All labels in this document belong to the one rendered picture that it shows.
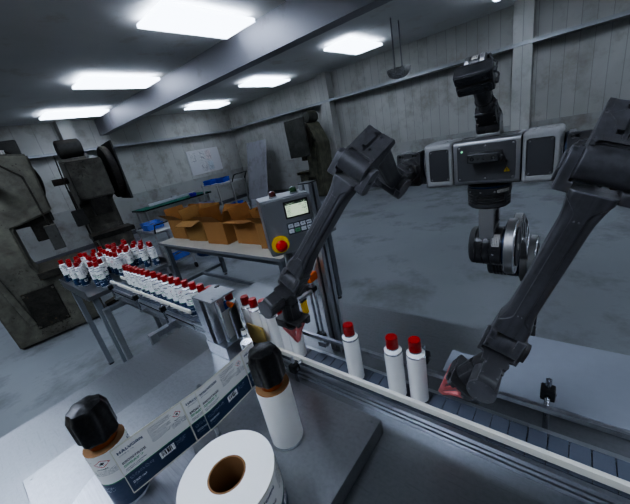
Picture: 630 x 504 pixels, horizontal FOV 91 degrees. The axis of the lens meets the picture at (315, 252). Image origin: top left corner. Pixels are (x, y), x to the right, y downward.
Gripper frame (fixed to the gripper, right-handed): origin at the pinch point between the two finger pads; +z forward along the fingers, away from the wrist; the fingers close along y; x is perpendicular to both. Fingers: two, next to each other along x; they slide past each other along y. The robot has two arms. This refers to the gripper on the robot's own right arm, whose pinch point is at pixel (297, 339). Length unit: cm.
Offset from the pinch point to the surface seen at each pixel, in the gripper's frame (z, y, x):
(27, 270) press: 18, -398, -22
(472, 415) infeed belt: 13, 52, 8
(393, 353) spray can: -3.0, 32.9, 4.0
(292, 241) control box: -30.8, -3.6, 10.9
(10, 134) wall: -193, -933, 108
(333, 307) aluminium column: -1.6, 1.7, 19.1
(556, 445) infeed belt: 13, 69, 8
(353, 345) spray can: -0.9, 19.4, 4.3
